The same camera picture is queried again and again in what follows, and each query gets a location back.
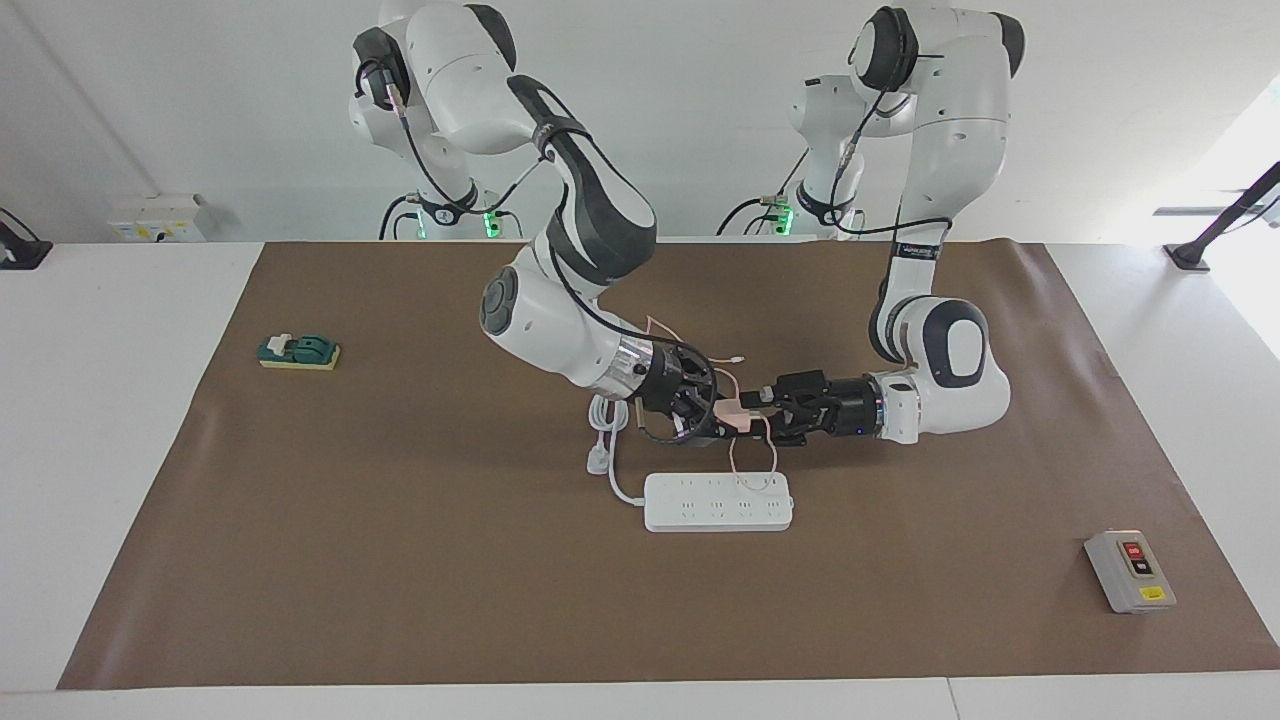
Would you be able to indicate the black camera stand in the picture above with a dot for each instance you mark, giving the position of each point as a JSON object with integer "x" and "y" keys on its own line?
{"x": 1190, "y": 255}
{"x": 25, "y": 255}

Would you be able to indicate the grey on-off switch box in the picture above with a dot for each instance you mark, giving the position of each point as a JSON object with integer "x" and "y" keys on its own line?
{"x": 1130, "y": 570}

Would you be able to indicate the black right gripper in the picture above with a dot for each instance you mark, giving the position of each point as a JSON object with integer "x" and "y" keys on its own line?
{"x": 675, "y": 385}

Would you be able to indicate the brown table mat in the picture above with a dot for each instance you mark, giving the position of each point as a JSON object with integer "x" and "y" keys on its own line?
{"x": 400, "y": 550}

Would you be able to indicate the white power strip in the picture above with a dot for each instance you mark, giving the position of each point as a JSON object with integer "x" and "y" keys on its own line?
{"x": 720, "y": 505}

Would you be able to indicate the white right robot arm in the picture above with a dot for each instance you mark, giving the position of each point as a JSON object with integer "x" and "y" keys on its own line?
{"x": 540, "y": 320}

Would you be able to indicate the pink charger adapter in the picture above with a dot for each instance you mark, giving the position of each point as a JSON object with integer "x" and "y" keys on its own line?
{"x": 735, "y": 415}

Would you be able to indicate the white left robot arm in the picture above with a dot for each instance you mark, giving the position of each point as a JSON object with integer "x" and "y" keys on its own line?
{"x": 950, "y": 100}

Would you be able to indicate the white wall outlet box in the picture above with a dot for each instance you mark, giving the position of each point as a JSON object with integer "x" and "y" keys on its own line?
{"x": 160, "y": 218}

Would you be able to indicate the green knife switch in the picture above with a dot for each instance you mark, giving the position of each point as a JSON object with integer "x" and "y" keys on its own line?
{"x": 300, "y": 352}

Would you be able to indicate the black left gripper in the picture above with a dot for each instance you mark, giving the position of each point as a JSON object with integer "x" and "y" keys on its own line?
{"x": 850, "y": 408}

